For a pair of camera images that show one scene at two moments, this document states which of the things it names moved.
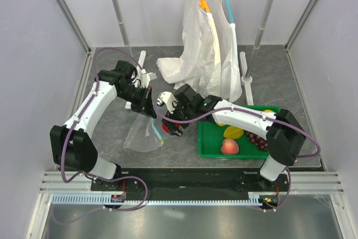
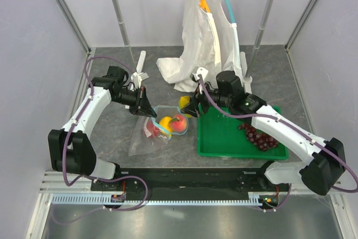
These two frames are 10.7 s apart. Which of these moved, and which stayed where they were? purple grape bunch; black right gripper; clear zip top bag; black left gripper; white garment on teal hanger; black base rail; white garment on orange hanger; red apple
Moved: black right gripper; red apple; clear zip top bag
Stayed: black base rail; white garment on orange hanger; white garment on teal hanger; black left gripper; purple grape bunch
